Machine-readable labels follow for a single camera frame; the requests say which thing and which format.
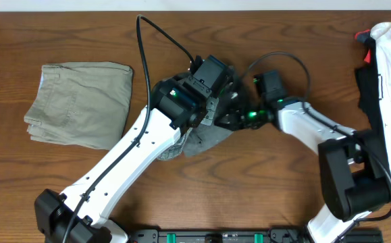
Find grey shorts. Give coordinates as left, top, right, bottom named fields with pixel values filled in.
left=156, top=67, right=246, bottom=161

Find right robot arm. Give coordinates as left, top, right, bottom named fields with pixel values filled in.
left=215, top=71, right=391, bottom=242

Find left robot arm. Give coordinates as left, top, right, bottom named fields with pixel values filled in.
left=34, top=55, right=234, bottom=242

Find folded khaki shorts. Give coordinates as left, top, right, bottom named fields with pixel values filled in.
left=24, top=62, right=133, bottom=150

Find black and red garment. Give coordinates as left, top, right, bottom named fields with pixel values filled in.
left=355, top=30, right=386, bottom=146

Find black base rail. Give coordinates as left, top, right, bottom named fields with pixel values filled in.
left=129, top=227, right=384, bottom=243

